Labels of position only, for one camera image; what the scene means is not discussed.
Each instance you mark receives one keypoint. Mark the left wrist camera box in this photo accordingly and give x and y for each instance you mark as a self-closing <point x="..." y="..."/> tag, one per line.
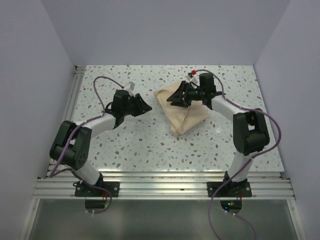
<point x="130" y="86"/>

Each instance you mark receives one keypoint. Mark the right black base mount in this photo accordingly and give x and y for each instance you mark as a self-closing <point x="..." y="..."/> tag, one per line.
<point x="231" y="189"/>

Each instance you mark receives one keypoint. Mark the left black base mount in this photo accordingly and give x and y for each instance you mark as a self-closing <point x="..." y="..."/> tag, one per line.
<point x="100" y="189"/>

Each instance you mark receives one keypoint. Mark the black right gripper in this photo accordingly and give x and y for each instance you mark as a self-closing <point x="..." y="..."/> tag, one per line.
<point x="177" y="96"/>

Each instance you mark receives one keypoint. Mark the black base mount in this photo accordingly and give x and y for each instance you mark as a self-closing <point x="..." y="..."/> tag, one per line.
<point x="231" y="189"/>
<point x="100" y="189"/>

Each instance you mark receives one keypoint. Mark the beige cloth mat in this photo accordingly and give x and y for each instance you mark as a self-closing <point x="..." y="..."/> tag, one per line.
<point x="181" y="119"/>

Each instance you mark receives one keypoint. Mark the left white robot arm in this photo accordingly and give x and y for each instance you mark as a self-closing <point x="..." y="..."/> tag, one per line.
<point x="72" y="142"/>

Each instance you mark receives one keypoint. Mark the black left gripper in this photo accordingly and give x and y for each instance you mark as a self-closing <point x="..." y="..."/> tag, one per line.
<point x="141" y="106"/>

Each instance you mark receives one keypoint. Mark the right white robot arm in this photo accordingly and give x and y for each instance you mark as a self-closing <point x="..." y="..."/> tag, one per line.
<point x="250" y="131"/>

